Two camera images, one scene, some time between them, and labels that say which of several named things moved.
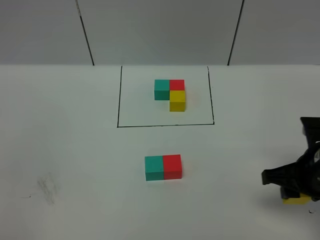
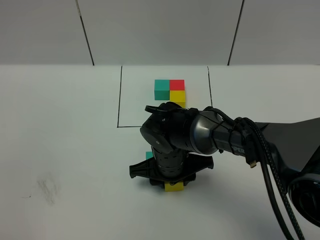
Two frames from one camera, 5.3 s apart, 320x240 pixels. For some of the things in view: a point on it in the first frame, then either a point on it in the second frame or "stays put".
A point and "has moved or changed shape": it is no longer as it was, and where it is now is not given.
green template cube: (161, 89) stays put
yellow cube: (303, 199) has moved or changed shape
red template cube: (177, 84) stays put
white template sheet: (137, 107) stays put
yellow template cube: (177, 101) stays put
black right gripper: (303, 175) → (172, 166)
